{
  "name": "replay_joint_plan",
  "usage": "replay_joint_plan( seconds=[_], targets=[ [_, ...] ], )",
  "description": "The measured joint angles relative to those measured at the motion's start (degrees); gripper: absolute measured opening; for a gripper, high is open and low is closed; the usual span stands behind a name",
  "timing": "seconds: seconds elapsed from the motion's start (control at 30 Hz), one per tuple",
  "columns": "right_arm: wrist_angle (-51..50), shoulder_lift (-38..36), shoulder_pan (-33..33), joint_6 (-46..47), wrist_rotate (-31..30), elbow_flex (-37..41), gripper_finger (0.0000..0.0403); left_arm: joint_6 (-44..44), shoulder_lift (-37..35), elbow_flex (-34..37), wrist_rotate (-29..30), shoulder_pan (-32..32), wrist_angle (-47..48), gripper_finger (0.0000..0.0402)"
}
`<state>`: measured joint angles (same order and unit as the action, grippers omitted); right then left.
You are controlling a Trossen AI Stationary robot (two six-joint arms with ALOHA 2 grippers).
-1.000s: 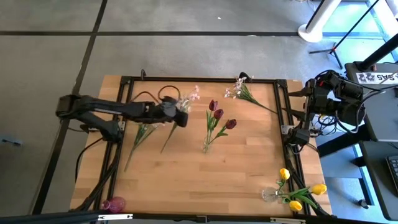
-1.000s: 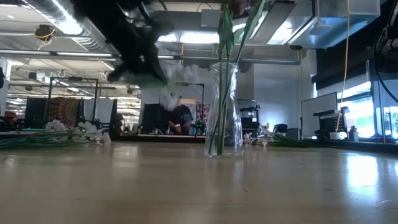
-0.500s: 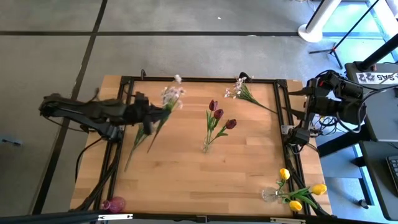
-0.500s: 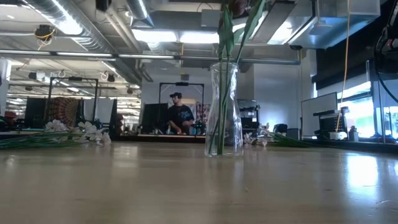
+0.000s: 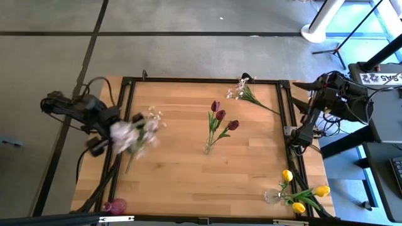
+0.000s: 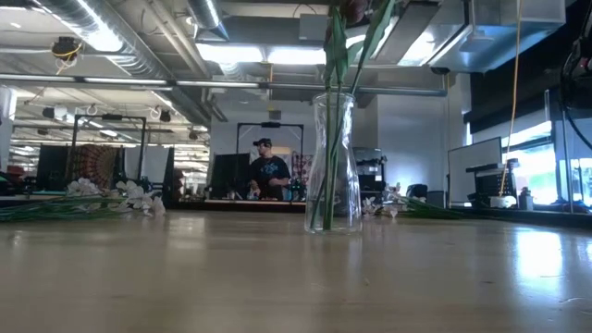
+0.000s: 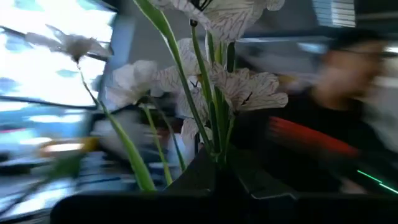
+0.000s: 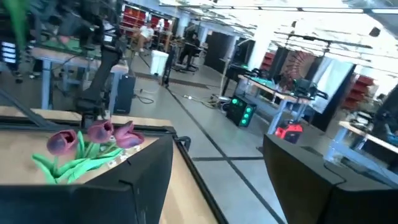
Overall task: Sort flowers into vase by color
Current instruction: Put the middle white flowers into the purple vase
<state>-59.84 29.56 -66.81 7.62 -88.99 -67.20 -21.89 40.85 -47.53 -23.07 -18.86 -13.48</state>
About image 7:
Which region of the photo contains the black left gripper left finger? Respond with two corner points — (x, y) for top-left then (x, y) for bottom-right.
(51, 148), (224, 224)

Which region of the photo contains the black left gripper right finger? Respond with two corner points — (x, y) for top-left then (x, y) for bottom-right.
(222, 149), (398, 224)

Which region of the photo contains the white flower bunch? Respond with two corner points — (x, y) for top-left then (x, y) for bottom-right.
(24, 0), (290, 192)

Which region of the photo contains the person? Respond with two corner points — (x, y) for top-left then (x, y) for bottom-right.
(233, 27), (398, 195)

